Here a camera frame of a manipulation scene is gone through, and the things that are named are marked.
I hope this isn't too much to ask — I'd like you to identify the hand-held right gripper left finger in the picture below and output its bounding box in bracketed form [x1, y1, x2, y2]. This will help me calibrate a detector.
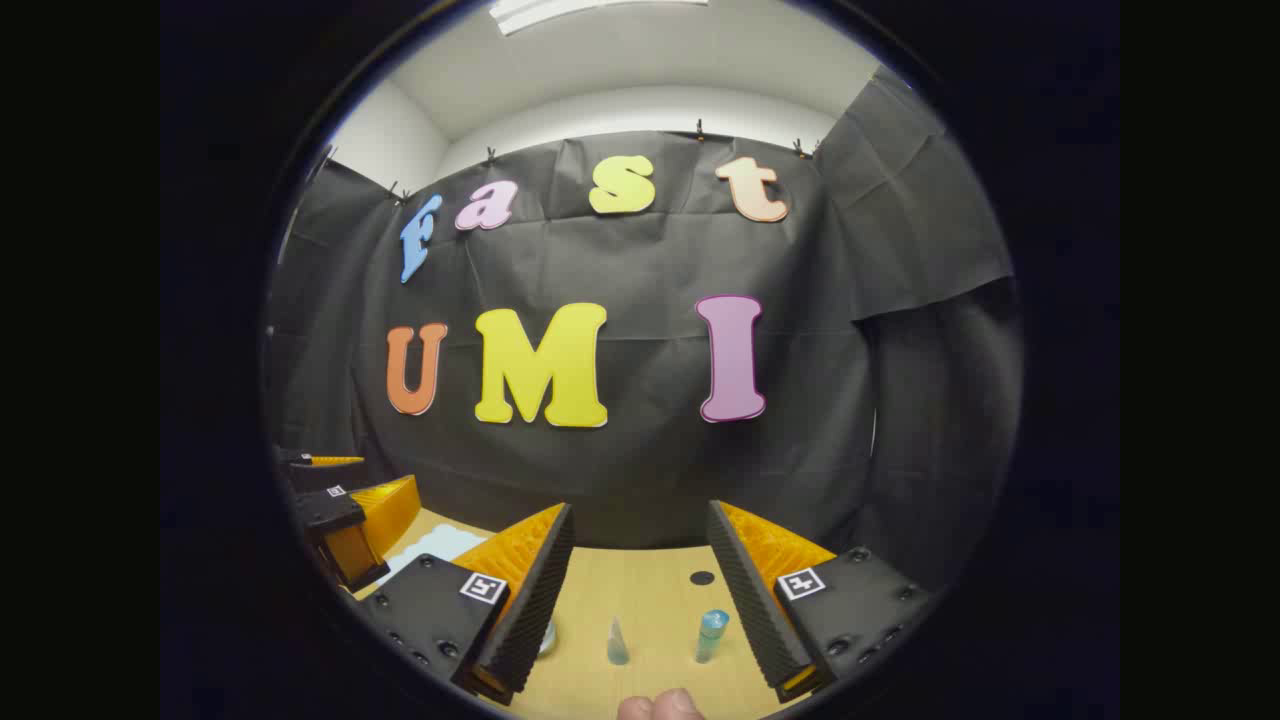
[358, 502, 577, 707]

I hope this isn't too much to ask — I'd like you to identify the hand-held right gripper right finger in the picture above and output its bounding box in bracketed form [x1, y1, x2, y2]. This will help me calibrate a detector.
[707, 500, 937, 705]

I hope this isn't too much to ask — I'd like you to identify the blue-green lotion bottle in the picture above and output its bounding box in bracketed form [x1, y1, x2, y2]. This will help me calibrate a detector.
[695, 609, 731, 664]

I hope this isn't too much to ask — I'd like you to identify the white hard-shell suitcase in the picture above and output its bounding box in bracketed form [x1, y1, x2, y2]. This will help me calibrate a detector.
[378, 525, 491, 591]

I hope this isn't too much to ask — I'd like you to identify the ceiling light fixture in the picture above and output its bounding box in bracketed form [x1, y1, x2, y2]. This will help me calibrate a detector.
[488, 0, 711, 37]

